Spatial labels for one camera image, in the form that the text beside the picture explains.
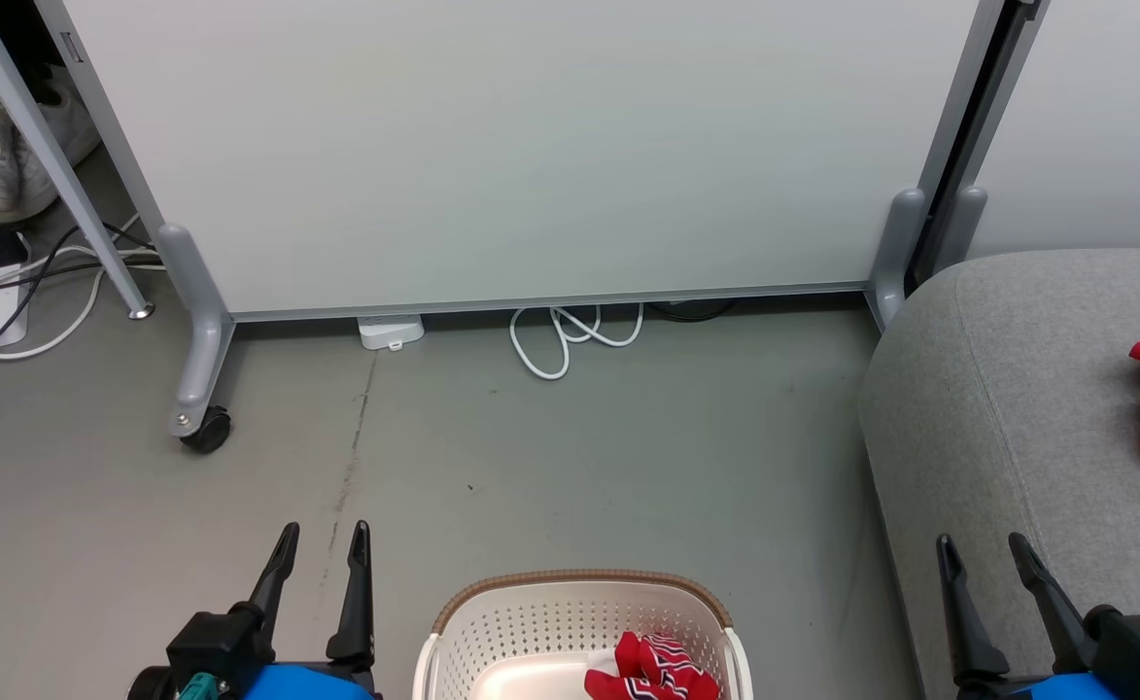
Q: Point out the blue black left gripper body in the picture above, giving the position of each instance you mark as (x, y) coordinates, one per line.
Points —
(307, 685)

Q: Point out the grey partition foot with caster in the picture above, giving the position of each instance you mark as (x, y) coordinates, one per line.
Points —
(202, 360)

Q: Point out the grey metal table leg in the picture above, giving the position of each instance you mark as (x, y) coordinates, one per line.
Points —
(45, 156)

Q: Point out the red garment striped print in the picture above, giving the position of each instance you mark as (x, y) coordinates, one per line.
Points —
(662, 666)

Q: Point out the cream laundry basket brown rim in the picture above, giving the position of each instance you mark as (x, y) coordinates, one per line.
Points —
(570, 612)

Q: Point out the black caster wheel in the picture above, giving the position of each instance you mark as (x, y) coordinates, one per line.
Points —
(210, 433)

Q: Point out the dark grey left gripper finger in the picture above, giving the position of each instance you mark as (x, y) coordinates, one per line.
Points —
(273, 578)
(358, 612)

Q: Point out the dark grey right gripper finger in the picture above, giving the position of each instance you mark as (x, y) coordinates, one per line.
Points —
(1060, 612)
(968, 632)

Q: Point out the teal left camera connector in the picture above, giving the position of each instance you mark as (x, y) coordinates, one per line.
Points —
(202, 686)

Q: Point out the white partition panel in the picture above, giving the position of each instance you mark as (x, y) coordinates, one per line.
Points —
(531, 146)
(1094, 126)

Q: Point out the white power adapter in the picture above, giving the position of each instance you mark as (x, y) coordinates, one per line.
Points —
(390, 332)

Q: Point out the grey fabric sofa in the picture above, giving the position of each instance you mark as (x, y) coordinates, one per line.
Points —
(1017, 408)

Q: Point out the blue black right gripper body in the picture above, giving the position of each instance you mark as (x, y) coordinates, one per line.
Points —
(1036, 690)

